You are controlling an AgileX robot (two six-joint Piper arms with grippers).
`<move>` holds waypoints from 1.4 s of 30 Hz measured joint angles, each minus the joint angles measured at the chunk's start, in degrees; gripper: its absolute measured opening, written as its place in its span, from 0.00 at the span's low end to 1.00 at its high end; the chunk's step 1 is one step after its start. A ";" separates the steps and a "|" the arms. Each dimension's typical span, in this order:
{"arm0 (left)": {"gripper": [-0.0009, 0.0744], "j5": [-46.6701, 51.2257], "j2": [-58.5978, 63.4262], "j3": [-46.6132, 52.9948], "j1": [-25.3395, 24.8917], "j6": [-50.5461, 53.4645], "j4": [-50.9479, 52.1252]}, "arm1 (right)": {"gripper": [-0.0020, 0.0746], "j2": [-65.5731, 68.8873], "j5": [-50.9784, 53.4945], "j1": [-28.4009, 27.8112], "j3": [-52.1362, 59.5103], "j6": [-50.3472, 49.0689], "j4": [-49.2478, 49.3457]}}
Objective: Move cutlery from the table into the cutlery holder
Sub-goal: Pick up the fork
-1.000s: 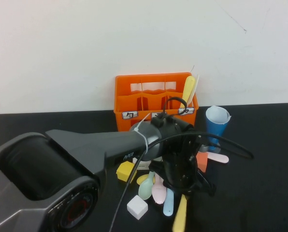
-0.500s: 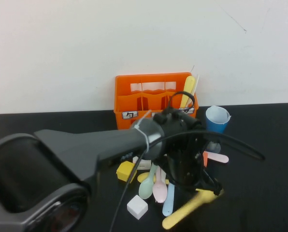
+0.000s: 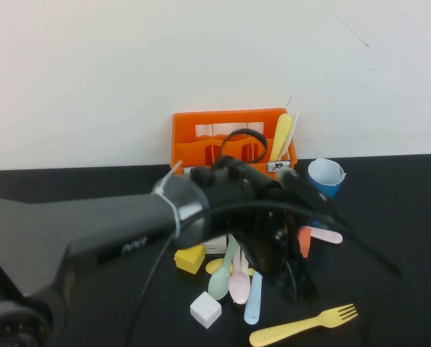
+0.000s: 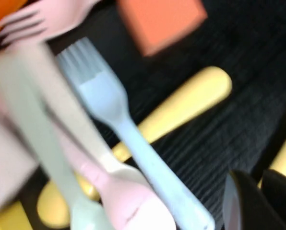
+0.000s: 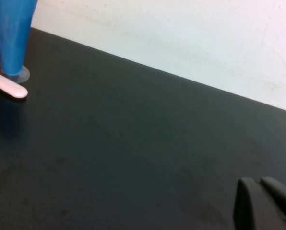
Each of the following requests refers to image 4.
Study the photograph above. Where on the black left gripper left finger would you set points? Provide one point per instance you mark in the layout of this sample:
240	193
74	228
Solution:
243	208

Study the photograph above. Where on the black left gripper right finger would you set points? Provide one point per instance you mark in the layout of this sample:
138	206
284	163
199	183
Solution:
284	203

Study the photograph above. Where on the pink plastic spoon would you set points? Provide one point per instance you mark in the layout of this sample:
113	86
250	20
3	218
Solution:
133	206

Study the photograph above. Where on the black table mat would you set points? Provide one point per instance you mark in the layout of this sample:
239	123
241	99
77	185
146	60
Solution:
229	36

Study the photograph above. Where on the light blue plastic fork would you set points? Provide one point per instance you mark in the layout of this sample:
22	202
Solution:
102	95

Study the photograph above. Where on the cream plastic knife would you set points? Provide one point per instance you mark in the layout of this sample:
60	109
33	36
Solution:
71	112

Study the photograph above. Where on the orange cube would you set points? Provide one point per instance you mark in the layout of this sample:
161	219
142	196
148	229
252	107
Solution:
162	21

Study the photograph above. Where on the pale green plastic spoon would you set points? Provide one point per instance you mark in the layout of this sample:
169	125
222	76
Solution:
44	143

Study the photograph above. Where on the pink plastic fork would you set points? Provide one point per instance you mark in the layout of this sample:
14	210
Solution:
25	26

